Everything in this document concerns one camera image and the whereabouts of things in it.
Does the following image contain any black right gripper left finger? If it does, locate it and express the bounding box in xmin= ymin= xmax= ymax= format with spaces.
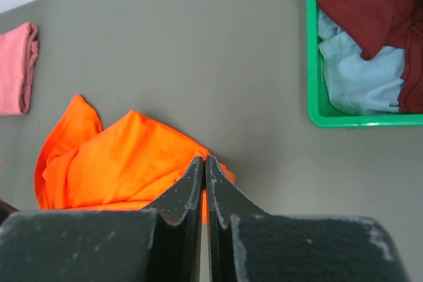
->
xmin=1 ymin=157 xmax=204 ymax=281

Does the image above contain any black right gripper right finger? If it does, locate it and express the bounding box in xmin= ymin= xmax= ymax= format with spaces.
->
xmin=205 ymin=156 xmax=410 ymax=281

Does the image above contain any orange t-shirt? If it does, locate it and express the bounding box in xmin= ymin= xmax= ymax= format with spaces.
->
xmin=34 ymin=94 xmax=237 ymax=211

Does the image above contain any green plastic bin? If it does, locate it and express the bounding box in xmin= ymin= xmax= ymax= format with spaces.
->
xmin=305 ymin=0 xmax=422 ymax=129

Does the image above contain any light blue t-shirt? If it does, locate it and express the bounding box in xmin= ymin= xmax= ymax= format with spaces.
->
xmin=318 ymin=11 xmax=405 ymax=116

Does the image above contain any folded pink t-shirt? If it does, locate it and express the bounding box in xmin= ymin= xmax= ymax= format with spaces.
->
xmin=1 ymin=22 xmax=39 ymax=116

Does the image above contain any maroon t-shirt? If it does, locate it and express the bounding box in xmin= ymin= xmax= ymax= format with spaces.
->
xmin=316 ymin=0 xmax=422 ymax=114

